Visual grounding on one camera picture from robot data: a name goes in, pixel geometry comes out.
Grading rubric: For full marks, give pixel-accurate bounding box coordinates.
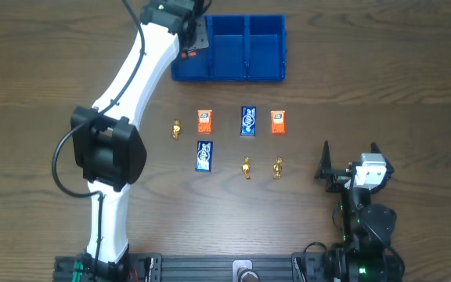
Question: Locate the mounting rail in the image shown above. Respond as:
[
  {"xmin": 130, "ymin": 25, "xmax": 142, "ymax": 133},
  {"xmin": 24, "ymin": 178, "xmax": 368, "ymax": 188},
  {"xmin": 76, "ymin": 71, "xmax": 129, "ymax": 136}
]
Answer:
[{"xmin": 52, "ymin": 252, "xmax": 402, "ymax": 282}]

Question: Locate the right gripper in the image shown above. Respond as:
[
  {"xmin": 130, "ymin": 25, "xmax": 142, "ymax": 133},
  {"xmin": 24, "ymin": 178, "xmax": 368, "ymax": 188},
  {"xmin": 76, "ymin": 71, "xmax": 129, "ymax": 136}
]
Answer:
[{"xmin": 314, "ymin": 139, "xmax": 395, "ymax": 193}]

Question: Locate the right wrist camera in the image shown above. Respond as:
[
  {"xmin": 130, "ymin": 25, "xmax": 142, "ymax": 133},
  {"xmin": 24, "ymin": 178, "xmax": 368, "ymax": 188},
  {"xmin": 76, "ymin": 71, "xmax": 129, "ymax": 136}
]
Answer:
[{"xmin": 353, "ymin": 152, "xmax": 388, "ymax": 190}]

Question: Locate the blue candy pack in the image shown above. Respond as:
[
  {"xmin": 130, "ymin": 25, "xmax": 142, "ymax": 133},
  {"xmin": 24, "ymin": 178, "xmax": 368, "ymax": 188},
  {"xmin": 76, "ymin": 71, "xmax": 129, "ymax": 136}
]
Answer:
[
  {"xmin": 194, "ymin": 139, "xmax": 214, "ymax": 173},
  {"xmin": 240, "ymin": 105, "xmax": 258, "ymax": 137}
]

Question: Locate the blue tray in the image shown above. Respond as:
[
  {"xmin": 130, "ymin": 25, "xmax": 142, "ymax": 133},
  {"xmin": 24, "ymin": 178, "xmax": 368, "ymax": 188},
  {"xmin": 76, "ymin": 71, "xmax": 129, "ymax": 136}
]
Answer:
[{"xmin": 170, "ymin": 14, "xmax": 288, "ymax": 83}]

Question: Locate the gold wrapped candy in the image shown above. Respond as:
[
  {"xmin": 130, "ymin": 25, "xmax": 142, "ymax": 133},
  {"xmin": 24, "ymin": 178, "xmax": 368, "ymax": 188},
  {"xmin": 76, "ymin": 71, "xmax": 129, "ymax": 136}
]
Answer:
[
  {"xmin": 241, "ymin": 156, "xmax": 252, "ymax": 181},
  {"xmin": 171, "ymin": 118, "xmax": 183, "ymax": 141},
  {"xmin": 272, "ymin": 156, "xmax": 284, "ymax": 180}
]

